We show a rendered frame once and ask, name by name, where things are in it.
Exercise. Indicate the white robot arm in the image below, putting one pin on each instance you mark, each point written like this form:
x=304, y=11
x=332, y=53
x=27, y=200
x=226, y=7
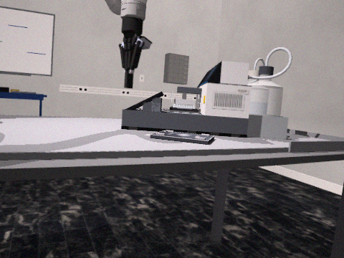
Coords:
x=132, y=8

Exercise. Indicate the white plastic bottle with black cap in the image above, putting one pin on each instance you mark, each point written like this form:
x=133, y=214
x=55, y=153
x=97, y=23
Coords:
x=266, y=96

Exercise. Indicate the white plastic bottle with cream cap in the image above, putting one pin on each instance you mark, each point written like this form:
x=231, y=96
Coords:
x=253, y=73

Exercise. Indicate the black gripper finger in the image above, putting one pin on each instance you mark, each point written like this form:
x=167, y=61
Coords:
x=124, y=54
x=133, y=60

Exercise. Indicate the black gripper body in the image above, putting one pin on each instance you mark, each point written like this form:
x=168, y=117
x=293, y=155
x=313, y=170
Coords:
x=132, y=27

